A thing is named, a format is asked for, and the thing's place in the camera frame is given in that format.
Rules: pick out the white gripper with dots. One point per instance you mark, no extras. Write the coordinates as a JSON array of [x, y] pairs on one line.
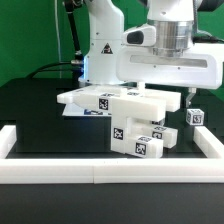
[[201, 66]]

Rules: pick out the white chair back frame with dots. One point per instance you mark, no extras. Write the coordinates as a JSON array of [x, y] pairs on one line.
[[146, 104]]

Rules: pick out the white tagged cube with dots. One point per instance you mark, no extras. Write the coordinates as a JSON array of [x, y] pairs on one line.
[[195, 117]]

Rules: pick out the white chair seat block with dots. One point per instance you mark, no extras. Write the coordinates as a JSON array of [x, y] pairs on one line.
[[121, 129]]

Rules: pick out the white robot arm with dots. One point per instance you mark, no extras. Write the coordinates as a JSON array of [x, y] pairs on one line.
[[167, 50]]

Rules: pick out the white U-shaped border fence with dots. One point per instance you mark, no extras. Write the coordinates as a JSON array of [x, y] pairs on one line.
[[96, 171]]

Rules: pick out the white marker sheet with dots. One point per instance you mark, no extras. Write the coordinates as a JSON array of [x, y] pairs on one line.
[[74, 110]]

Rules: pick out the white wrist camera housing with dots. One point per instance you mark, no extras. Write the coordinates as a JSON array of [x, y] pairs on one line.
[[144, 35]]

